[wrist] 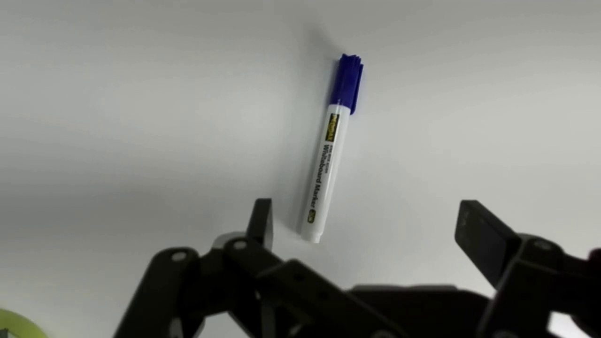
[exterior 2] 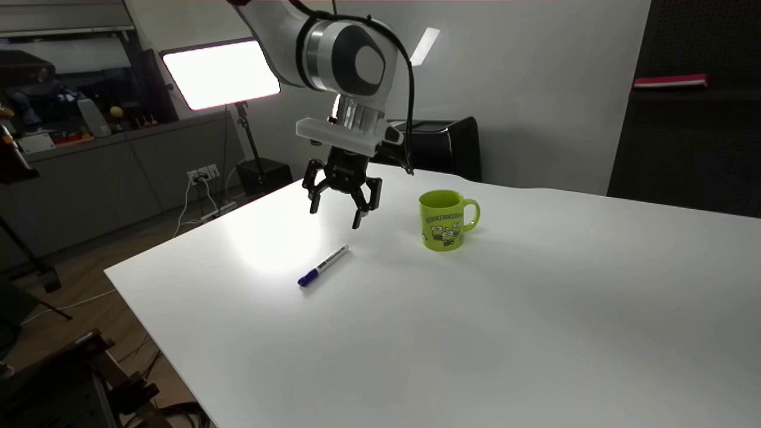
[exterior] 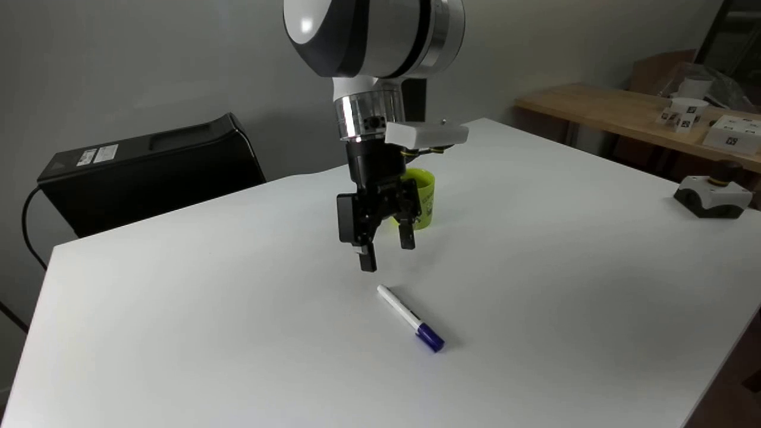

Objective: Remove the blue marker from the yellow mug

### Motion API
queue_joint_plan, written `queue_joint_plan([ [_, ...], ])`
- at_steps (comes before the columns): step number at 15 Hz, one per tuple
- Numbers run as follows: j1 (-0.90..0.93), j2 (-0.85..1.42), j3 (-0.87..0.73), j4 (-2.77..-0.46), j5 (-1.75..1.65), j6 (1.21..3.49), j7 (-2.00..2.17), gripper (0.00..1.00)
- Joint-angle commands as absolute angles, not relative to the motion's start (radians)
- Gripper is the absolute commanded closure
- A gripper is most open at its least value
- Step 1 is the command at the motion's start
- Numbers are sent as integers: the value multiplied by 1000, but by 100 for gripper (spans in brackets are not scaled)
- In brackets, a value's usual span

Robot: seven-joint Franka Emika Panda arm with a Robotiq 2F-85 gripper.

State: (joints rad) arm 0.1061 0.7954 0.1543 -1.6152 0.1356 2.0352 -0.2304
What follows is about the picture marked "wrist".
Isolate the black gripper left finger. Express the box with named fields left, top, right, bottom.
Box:
left=111, top=196, right=402, bottom=338

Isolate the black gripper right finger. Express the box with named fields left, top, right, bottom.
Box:
left=455, top=198, right=601, bottom=338

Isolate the blue capped white marker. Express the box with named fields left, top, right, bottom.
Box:
left=297, top=52, right=367, bottom=245

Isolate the yellow-green printed mug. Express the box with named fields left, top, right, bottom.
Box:
left=0, top=305, right=51, bottom=338

